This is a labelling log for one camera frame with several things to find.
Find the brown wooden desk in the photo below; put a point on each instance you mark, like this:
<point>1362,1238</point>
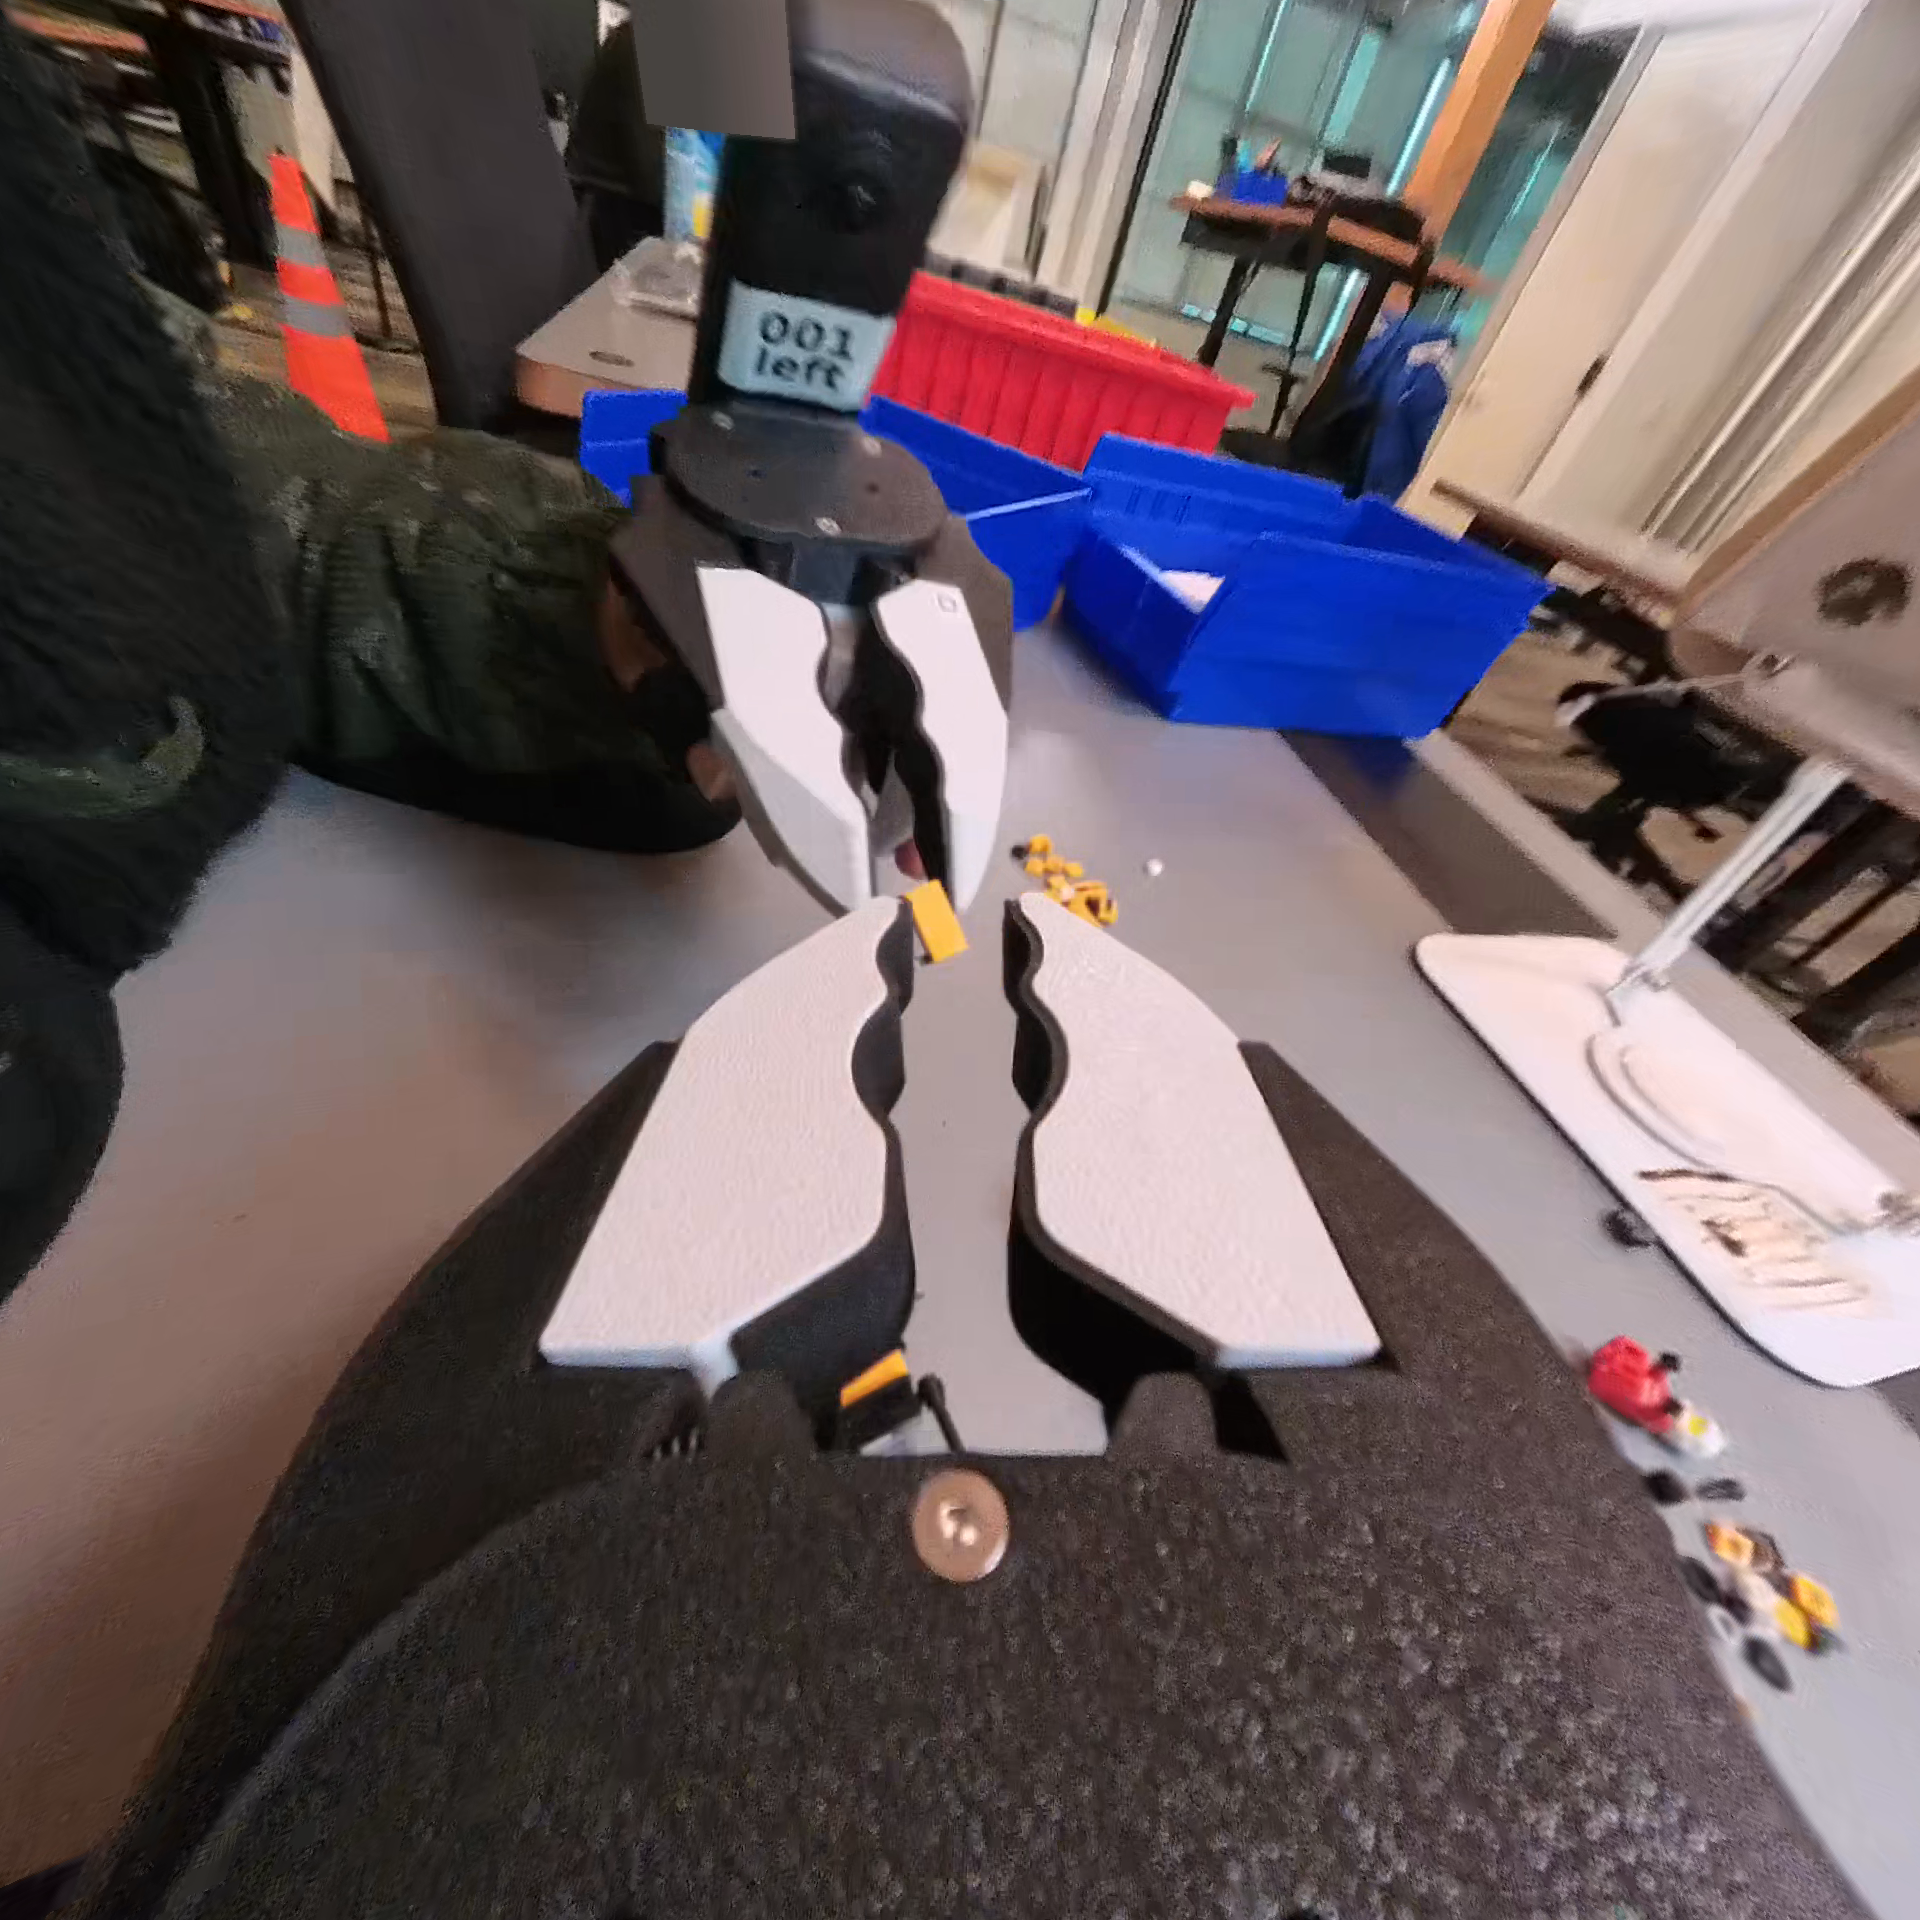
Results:
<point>1559,523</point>

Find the yellow lego car roof section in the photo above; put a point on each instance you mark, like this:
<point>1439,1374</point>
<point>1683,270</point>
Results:
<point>876,1388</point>

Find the red plastic bin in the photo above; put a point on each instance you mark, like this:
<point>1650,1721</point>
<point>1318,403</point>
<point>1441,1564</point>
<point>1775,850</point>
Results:
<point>1051,377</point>

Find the black office chair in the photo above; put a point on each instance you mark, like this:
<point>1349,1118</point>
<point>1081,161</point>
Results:
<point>1650,748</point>

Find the person's left forearm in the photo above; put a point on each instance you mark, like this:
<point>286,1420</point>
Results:
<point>452,598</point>

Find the yellow rectangular lego piece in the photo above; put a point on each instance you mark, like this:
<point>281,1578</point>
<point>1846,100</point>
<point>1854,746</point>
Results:
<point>940,917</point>

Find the blue jacket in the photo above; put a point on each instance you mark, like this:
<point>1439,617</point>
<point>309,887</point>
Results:
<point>1401,405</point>

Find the blue plastic bin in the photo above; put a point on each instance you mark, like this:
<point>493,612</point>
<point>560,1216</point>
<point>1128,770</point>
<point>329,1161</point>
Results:
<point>1020,541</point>
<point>1349,645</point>

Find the clear plastic bag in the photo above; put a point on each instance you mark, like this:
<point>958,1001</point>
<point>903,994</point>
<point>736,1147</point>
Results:
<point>661,277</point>

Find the sticker sheet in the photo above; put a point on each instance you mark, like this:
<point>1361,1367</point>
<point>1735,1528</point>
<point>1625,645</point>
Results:
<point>1756,1238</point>

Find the orange traffic cone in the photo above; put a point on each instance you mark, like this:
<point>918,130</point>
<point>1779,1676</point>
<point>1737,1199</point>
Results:
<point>326,331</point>

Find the crumpled white printed paper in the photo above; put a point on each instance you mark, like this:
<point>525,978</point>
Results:
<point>1171,578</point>

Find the open lego instruction booklet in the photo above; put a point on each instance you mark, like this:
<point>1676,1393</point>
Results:
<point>1830,570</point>

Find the grey side table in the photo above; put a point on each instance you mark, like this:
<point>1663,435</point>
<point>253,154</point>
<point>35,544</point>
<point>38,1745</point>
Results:
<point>599,354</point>

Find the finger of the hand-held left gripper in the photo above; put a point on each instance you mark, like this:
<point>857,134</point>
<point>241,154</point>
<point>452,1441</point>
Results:
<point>766,707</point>
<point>968,718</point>

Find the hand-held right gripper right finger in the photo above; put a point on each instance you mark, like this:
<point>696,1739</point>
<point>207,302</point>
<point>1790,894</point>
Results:
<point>1187,1187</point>

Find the red lego minifigure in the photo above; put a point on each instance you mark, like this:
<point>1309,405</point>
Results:
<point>1626,1373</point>

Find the black high-back chair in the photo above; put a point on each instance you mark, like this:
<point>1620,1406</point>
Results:
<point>452,192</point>

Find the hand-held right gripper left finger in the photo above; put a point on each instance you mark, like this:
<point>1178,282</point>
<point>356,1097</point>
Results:
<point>736,1169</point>

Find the pile of yellow lego bricks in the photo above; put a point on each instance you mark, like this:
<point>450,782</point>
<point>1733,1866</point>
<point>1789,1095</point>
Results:
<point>1073,893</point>

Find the person's left hand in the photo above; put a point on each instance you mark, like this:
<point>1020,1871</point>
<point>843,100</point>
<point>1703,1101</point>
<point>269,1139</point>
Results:
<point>661,690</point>

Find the wooden pillar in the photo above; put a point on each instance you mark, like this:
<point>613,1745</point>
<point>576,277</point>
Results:
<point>1477,90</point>

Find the pile of small lego pieces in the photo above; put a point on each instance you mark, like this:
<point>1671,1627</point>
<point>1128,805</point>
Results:
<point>1756,1590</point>

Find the small black lego piece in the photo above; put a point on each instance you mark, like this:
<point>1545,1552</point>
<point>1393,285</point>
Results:
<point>1626,1226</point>

